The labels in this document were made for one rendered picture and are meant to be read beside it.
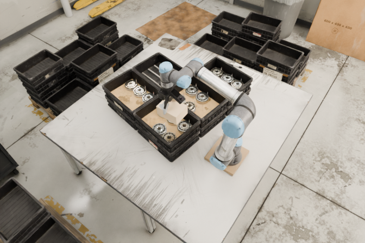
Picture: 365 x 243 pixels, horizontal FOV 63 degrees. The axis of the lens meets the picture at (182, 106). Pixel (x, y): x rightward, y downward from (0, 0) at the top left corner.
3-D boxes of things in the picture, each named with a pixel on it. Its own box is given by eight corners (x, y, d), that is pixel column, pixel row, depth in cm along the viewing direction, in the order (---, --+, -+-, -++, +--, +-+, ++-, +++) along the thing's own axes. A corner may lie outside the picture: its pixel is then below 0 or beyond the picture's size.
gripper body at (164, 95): (165, 91, 191) (164, 77, 182) (176, 97, 187) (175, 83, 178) (158, 98, 187) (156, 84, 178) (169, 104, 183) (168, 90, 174)
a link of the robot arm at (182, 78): (195, 70, 164) (180, 63, 169) (183, 82, 159) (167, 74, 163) (195, 81, 170) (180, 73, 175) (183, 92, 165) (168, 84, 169)
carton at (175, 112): (187, 113, 195) (187, 105, 190) (176, 125, 189) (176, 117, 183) (168, 102, 202) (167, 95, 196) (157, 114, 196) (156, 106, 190)
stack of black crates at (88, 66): (106, 72, 360) (98, 42, 327) (124, 83, 348) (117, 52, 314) (81, 92, 339) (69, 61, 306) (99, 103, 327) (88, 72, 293)
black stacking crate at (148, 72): (190, 83, 249) (190, 73, 240) (164, 102, 235) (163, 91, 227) (159, 62, 268) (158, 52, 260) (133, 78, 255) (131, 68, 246)
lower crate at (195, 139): (200, 139, 224) (201, 130, 215) (171, 164, 210) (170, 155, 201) (165, 111, 243) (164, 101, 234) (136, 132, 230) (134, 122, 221)
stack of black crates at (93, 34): (107, 45, 398) (100, 14, 364) (124, 52, 385) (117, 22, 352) (85, 61, 377) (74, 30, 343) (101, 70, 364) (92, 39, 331)
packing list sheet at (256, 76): (264, 74, 270) (264, 74, 269) (252, 89, 258) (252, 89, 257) (232, 61, 283) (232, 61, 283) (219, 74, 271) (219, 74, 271)
